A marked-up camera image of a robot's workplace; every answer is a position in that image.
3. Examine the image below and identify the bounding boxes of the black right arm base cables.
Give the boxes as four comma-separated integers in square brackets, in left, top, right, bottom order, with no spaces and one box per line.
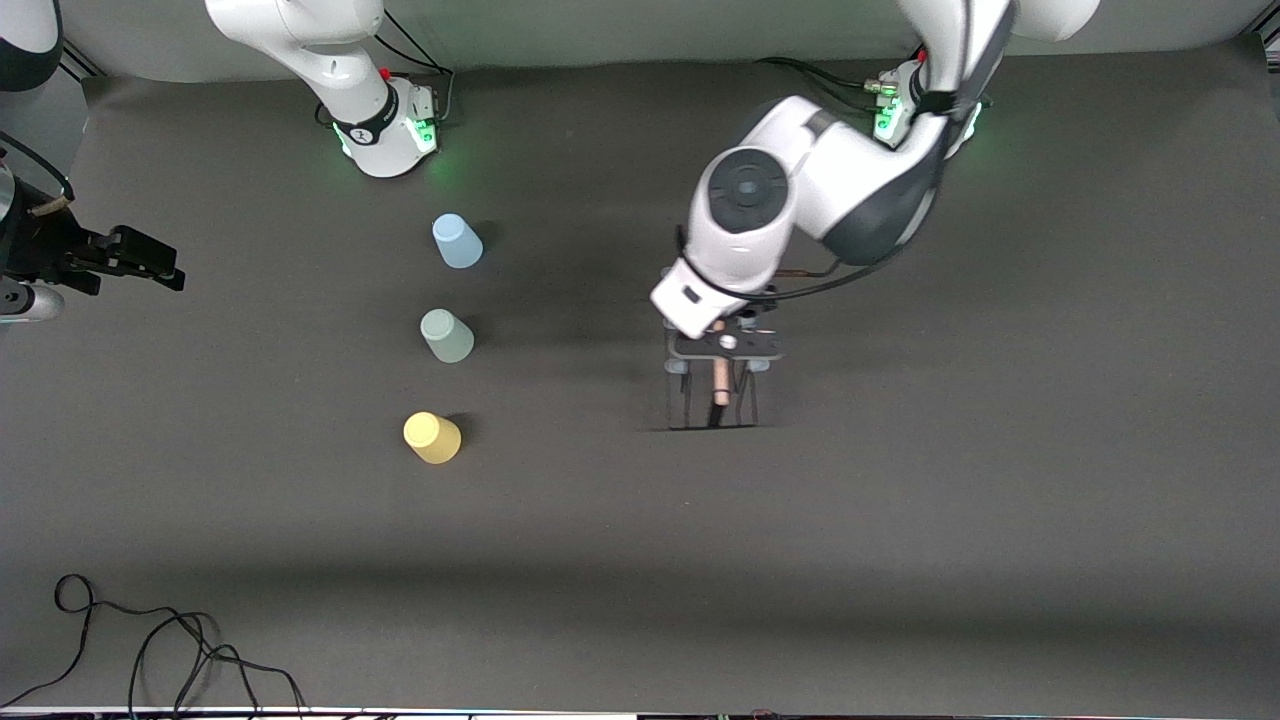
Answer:
[318,8,457,129]

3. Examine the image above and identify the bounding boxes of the black wire cup holder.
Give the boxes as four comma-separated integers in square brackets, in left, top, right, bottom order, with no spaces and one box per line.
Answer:
[665,320,771,433]

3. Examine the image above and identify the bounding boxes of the dark grey table mat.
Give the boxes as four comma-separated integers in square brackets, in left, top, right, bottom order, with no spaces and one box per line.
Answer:
[0,40,1280,716]

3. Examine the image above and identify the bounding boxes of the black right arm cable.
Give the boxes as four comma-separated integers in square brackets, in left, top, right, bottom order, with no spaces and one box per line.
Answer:
[0,128,74,213]

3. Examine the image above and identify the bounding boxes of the pale green plastic cup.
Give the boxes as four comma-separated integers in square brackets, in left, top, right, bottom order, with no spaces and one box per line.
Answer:
[420,308,476,363]

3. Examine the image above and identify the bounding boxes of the light blue plastic cup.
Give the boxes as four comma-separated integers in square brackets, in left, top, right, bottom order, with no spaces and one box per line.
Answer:
[432,213,484,269]

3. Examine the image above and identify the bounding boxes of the thin black cable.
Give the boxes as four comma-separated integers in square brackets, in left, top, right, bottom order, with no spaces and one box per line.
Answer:
[0,573,301,720]
[128,612,306,720]

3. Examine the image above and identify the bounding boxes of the black arm base cables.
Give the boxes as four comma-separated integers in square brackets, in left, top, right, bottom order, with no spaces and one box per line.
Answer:
[318,8,457,129]
[755,55,901,116]

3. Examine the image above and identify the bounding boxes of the yellow plastic cup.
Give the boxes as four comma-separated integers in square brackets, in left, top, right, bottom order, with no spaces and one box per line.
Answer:
[403,411,463,465]

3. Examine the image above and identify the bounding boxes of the black left arm base cables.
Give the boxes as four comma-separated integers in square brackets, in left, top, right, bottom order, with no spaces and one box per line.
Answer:
[755,55,901,116]

